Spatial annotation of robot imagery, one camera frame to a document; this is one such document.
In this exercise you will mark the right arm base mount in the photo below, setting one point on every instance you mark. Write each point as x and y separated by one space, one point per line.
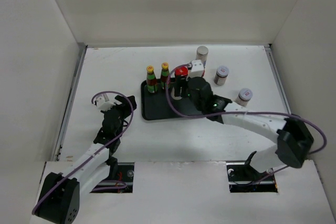
242 178

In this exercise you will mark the grey-lid jar rear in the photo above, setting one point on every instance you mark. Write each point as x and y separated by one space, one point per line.
221 75

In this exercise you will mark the grey-lid jar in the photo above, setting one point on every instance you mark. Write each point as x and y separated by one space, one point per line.
244 96
221 75

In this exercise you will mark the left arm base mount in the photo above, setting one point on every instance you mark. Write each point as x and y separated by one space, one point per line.
119 180

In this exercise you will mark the red-lid jar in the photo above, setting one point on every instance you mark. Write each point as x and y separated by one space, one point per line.
181 71

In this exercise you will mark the red-label sauce bottle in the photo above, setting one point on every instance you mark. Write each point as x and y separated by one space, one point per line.
151 81

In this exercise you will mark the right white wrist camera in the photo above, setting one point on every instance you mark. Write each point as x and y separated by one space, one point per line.
195 69

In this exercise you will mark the grey-lid jar front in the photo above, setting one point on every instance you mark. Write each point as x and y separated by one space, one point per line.
244 96

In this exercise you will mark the green-label sauce bottle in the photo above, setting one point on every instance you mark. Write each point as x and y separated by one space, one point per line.
164 75

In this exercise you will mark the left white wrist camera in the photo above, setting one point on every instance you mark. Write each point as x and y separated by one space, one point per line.
102 102

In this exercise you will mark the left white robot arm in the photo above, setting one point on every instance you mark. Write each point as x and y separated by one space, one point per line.
60 195

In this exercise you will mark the tall silver-capped white bottle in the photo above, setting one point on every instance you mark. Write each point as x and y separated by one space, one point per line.
201 54

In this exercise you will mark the black plastic tray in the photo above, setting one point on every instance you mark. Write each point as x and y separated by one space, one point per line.
154 106

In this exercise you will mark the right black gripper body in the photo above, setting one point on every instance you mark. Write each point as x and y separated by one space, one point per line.
199 106

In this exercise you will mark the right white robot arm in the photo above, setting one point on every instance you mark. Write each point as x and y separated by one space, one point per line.
291 138

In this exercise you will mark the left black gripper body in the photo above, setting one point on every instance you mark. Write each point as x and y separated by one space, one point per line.
119 109

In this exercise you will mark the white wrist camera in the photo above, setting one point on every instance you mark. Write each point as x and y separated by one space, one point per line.
102 102
195 69

